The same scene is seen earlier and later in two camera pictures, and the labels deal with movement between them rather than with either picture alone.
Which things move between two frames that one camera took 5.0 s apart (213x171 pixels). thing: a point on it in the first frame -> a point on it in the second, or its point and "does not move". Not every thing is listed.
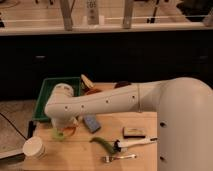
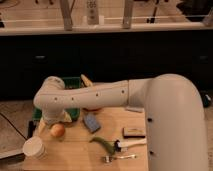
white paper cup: (34, 148) does not move
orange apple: (69, 130) -> (57, 130)
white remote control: (92, 12) does not move
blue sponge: (91, 122) does not move
